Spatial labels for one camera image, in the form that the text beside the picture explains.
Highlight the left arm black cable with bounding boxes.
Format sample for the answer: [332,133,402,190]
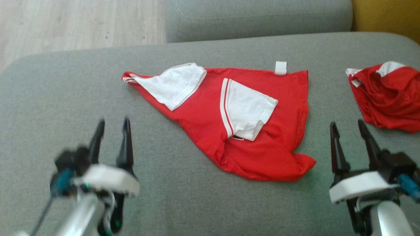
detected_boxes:
[30,195,54,236]

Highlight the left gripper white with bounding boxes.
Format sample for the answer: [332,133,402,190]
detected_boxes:
[73,117,140,197]

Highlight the red shorts with white stripe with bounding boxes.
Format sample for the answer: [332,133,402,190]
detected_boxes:
[345,61,420,134]

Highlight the yellow furniture panel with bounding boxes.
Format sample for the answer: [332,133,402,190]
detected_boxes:
[351,0,420,46]

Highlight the red jersey with white sleeves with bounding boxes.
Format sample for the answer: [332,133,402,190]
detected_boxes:
[121,61,317,182]

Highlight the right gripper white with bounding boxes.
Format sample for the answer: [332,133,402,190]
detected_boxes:
[329,119,400,204]

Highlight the blue cable connector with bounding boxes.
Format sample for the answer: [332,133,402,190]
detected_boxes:
[49,169,74,197]
[398,174,420,202]

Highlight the grey sofa cushion block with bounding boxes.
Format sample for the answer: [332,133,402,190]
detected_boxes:
[164,0,353,43]

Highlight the right blue cable connector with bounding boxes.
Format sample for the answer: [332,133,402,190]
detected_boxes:
[398,174,420,202]

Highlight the left blue cable connector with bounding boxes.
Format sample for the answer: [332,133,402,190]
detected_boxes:
[49,169,74,197]

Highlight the large grey sofa seat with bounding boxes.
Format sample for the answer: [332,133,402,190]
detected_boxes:
[0,32,420,236]

